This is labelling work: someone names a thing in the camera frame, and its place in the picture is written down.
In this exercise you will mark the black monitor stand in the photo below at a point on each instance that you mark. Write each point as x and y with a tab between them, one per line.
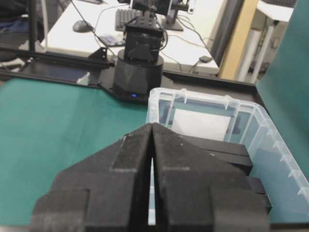
169	22

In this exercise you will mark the clear plastic storage case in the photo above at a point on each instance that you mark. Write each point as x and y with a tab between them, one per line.
251	126

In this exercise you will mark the green table cloth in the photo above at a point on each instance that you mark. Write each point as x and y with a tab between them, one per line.
45	127

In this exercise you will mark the black keyboard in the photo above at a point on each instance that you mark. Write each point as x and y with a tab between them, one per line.
123	16

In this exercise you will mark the black computer mouse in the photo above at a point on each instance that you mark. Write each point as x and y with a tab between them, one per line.
81	26

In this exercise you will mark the black box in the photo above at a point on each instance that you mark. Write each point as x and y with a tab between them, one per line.
236	155

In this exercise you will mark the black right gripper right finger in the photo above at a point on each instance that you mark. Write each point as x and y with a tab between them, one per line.
196	192

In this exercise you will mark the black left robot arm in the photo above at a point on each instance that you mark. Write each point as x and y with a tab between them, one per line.
139	66

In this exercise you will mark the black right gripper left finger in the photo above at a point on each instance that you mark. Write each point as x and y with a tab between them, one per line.
106	192

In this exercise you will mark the white paper label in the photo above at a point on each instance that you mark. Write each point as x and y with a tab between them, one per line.
200	125

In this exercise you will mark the white desk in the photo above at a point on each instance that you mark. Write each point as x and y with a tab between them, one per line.
185	50

